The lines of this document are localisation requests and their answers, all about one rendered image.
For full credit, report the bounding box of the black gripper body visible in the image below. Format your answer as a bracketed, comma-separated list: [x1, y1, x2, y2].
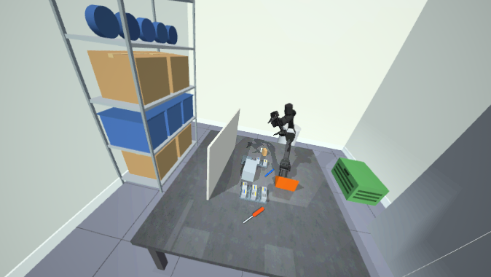
[270, 111, 289, 136]

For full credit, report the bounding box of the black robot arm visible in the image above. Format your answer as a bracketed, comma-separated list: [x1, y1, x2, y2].
[271, 103, 296, 179]

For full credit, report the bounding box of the orange-handled screwdriver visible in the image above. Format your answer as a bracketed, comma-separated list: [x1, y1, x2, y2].
[244, 207, 264, 223]

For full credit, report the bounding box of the grey flat panel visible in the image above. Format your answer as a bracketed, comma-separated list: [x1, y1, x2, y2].
[206, 108, 240, 200]

